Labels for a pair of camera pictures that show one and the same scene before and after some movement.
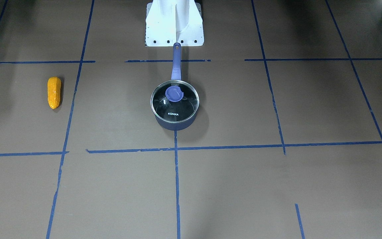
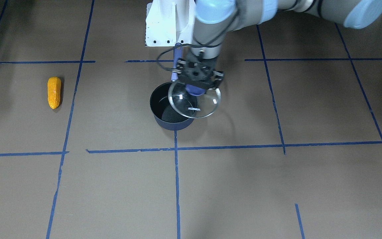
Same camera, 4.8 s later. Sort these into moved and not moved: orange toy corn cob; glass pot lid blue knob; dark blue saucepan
Moved: glass pot lid blue knob
Not moved: orange toy corn cob; dark blue saucepan
